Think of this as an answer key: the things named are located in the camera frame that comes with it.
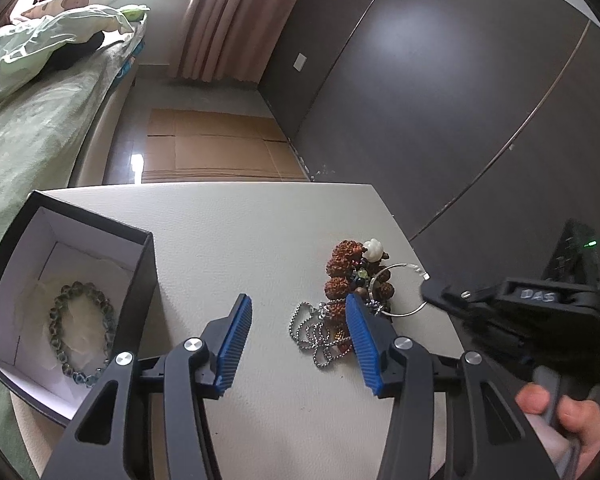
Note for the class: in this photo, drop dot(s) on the flattened cardboard sheets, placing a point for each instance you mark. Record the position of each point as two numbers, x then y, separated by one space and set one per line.
215 145

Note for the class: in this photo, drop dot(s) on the silver hoop bangle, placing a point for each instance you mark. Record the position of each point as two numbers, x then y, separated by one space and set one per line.
403 264

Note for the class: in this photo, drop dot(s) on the bed with green sheet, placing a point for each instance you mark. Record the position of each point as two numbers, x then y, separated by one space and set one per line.
25 150

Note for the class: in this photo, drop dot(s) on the person's right hand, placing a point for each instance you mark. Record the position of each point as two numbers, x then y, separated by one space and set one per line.
582 425

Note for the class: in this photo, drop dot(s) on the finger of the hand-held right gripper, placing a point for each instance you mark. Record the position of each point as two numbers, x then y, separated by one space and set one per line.
445 295

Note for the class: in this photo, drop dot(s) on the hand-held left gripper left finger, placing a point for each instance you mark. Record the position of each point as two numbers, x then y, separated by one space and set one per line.
235 345

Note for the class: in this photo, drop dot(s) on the black jewelry box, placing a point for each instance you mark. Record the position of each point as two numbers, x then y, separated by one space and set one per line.
145 280

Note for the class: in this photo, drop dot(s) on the white wall socket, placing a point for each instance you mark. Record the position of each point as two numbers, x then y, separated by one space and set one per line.
300 61

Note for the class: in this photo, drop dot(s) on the light green duvet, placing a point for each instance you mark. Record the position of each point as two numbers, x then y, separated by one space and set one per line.
40 35

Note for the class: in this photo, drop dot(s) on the black item on bed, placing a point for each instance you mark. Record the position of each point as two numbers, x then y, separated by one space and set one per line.
72 55

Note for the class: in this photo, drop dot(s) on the pink curtain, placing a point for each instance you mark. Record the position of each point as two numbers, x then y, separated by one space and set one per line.
230 20

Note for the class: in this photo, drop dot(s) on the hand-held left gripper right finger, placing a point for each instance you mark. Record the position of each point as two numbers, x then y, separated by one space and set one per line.
362 345

